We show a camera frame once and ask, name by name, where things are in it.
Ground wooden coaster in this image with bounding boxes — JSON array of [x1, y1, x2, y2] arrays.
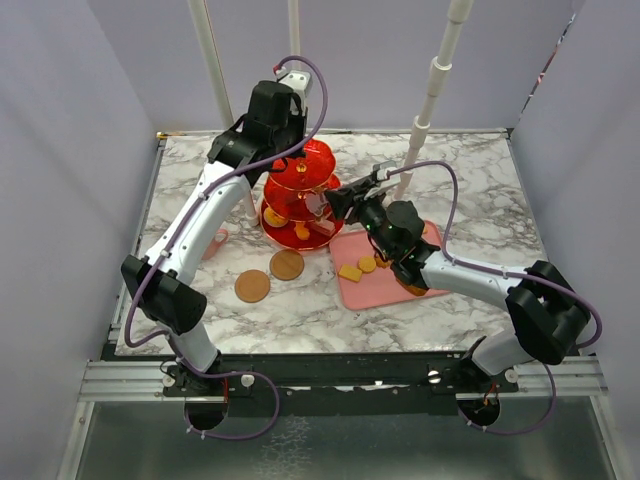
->
[[234, 269, 271, 303], [269, 249, 305, 281]]

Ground pink serving tray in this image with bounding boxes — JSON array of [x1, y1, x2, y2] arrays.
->
[[329, 230, 449, 311]]

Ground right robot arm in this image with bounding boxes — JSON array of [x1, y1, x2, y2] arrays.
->
[[323, 174, 590, 391]]

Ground rectangular yellow biscuit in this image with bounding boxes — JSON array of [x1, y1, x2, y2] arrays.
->
[[338, 264, 363, 283]]

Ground metal tongs pink tips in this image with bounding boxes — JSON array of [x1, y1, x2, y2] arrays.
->
[[304, 192, 329, 217]]

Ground upper wooden coaster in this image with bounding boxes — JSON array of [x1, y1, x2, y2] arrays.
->
[[269, 249, 305, 281]]

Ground orange fish cookie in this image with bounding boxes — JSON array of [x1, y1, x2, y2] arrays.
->
[[294, 222, 310, 241]]

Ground red three-tier stand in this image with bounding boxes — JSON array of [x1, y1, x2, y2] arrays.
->
[[260, 139, 344, 251]]

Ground pink mug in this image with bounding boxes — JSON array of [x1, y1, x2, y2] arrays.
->
[[201, 229, 229, 261]]

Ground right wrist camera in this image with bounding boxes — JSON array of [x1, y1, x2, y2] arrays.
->
[[371, 160, 397, 187]]

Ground brown croissant bread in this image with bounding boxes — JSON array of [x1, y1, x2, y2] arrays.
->
[[398, 280, 428, 297]]

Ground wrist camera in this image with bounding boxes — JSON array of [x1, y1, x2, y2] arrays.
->
[[275, 68, 313, 110], [371, 160, 397, 187]]

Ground white pvc pipe frame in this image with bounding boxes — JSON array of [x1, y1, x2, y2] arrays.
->
[[187, 0, 475, 228]]

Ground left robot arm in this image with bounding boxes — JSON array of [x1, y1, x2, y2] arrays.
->
[[121, 72, 311, 395]]

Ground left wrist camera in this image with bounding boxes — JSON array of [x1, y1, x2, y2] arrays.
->
[[275, 68, 313, 110]]

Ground pink cake slice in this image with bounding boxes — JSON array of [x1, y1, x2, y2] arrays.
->
[[311, 219, 336, 237]]

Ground lower wooden coaster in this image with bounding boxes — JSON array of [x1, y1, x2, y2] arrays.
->
[[234, 269, 271, 303]]

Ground yellow donut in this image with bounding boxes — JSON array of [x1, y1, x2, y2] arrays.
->
[[263, 207, 289, 228]]

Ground left round biscuit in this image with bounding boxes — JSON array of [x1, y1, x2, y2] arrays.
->
[[357, 256, 377, 273]]

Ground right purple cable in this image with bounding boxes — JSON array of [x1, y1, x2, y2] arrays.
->
[[384, 160, 604, 436]]

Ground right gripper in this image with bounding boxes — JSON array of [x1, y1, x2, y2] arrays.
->
[[326, 183, 396, 258]]

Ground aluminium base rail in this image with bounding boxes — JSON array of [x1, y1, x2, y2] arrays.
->
[[79, 352, 608, 402]]

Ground swirl butter cookie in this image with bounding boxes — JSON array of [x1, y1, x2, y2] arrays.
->
[[374, 254, 391, 268]]

